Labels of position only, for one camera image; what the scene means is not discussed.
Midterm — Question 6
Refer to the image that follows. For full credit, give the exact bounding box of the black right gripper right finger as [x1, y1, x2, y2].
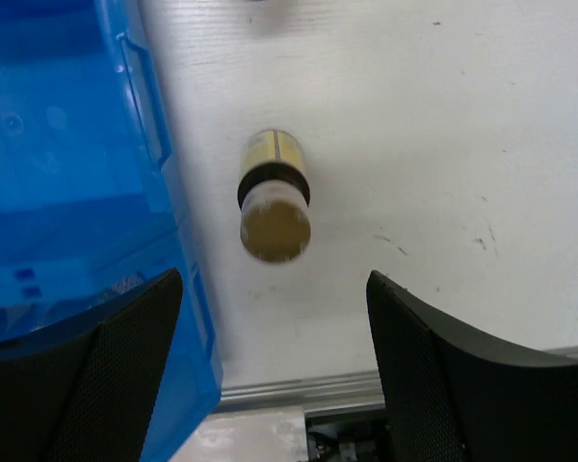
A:
[366, 271, 578, 461]

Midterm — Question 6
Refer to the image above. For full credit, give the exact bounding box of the blue three-compartment plastic bin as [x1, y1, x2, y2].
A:
[0, 1, 223, 461]

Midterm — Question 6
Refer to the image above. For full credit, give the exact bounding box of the yellow-label brown bottle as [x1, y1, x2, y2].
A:
[237, 129, 311, 264]

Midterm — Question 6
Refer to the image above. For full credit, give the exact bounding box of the front aluminium rail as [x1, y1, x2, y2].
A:
[214, 344, 578, 415]

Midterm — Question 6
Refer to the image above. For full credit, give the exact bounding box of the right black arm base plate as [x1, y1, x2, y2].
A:
[305, 409, 397, 462]

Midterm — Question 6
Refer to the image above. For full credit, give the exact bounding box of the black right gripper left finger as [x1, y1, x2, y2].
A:
[0, 269, 182, 461]

